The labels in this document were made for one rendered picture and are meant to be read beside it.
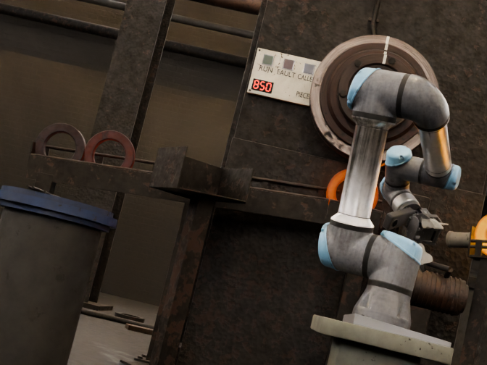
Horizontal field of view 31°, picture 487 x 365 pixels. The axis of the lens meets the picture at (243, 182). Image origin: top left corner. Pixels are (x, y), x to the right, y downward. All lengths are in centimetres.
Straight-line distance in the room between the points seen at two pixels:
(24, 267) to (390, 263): 91
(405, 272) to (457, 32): 147
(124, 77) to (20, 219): 381
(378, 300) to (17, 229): 91
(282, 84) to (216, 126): 610
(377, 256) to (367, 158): 25
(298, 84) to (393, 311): 136
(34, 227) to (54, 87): 767
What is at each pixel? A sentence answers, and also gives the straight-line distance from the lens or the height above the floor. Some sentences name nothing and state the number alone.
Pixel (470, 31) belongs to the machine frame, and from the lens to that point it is 351.
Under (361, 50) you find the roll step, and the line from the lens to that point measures 325.
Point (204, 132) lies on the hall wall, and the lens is 943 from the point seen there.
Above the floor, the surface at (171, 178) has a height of 61.
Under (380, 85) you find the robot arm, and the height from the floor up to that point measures 90.
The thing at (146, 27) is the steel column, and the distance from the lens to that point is 602.
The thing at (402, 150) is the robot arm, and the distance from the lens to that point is 261.
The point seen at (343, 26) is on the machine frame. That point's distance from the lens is 345.
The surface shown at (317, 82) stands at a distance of 322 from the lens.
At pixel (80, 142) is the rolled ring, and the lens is 328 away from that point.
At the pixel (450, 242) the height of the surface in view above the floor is 65.
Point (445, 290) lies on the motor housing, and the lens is 301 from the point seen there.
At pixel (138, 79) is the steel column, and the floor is 154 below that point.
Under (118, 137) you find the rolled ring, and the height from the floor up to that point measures 76.
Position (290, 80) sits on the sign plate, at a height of 114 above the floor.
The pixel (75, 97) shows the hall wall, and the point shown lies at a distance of 973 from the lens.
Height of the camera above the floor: 30
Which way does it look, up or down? 7 degrees up
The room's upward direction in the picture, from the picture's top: 14 degrees clockwise
